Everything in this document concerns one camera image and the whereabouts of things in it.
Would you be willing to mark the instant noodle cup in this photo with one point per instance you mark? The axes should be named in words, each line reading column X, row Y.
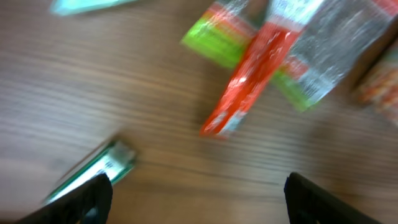
column 379, row 88

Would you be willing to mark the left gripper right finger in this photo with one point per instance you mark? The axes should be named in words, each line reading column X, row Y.
column 307, row 203

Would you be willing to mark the red stick packet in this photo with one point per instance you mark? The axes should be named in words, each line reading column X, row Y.
column 283, row 25

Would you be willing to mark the green snack bag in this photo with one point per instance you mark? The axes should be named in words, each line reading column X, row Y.
column 320, row 58

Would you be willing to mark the light blue tissue pack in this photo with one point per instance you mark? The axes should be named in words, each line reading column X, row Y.
column 71, row 7

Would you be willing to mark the green white gum box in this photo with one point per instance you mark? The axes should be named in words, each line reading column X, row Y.
column 113, row 158

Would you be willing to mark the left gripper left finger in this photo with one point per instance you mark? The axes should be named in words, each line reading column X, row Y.
column 90, row 203

